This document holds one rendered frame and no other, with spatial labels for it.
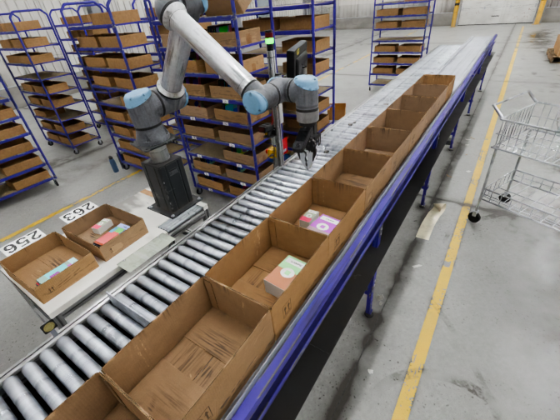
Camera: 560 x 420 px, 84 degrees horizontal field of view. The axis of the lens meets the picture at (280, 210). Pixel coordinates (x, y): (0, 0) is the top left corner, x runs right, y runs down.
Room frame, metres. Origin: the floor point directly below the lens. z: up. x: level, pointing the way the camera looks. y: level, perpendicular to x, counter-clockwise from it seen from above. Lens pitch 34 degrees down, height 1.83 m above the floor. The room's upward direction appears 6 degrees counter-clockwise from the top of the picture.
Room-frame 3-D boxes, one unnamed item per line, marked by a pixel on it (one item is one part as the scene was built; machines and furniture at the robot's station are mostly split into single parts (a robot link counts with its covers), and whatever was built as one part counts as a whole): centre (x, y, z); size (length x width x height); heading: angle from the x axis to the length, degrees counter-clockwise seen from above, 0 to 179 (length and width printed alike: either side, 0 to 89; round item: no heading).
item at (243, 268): (0.86, 0.06, 0.96); 0.39 x 0.29 x 0.17; 143
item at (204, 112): (3.17, 0.64, 0.99); 0.40 x 0.30 x 0.10; 51
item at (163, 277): (1.04, 0.49, 0.72); 0.52 x 0.05 x 0.05; 53
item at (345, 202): (1.18, -0.18, 0.96); 0.39 x 0.29 x 0.17; 143
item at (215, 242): (1.30, 0.30, 0.72); 0.52 x 0.05 x 0.05; 53
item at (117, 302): (0.86, 0.63, 0.76); 0.46 x 0.01 x 0.09; 53
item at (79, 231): (1.49, 1.02, 0.80); 0.38 x 0.28 x 0.10; 55
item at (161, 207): (1.79, 0.69, 0.91); 0.26 x 0.26 x 0.33; 53
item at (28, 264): (1.24, 1.20, 0.80); 0.38 x 0.28 x 0.10; 54
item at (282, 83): (1.32, -0.06, 1.51); 0.12 x 0.12 x 0.09; 48
